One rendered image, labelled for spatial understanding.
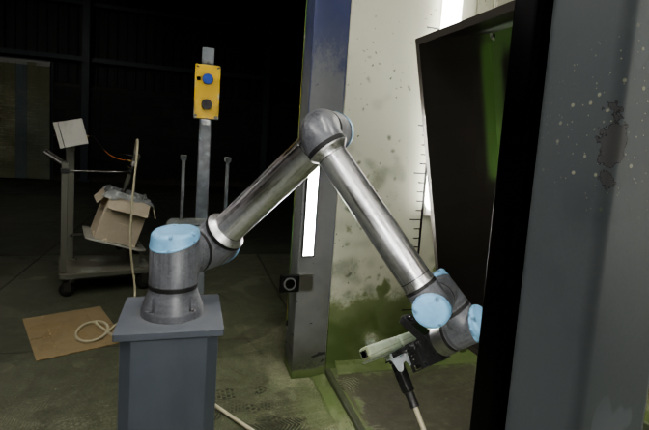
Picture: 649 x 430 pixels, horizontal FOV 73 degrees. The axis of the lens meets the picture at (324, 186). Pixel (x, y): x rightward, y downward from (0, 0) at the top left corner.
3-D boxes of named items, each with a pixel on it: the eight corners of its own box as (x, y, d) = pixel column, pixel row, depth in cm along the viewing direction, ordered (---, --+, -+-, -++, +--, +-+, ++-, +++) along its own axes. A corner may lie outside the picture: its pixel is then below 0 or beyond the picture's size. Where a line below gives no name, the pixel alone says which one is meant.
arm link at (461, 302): (438, 271, 118) (467, 310, 116) (444, 262, 129) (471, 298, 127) (410, 290, 122) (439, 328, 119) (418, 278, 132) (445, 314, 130)
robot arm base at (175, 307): (136, 326, 130) (137, 293, 129) (143, 301, 148) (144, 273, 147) (203, 322, 135) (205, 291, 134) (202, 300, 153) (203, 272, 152)
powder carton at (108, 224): (80, 223, 356) (98, 177, 359) (135, 237, 379) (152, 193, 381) (84, 238, 311) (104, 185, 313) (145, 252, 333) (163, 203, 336)
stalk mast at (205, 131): (200, 360, 238) (214, 50, 223) (201, 365, 233) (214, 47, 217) (188, 361, 237) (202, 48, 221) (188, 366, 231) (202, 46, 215)
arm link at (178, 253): (136, 283, 136) (138, 227, 135) (175, 271, 152) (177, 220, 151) (175, 293, 131) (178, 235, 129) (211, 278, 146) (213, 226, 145)
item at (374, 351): (394, 418, 127) (364, 340, 136) (383, 422, 130) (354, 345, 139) (482, 373, 158) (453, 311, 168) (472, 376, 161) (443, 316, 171)
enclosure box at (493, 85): (507, 307, 199) (491, 33, 180) (637, 377, 143) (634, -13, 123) (440, 328, 189) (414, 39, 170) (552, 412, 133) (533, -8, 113)
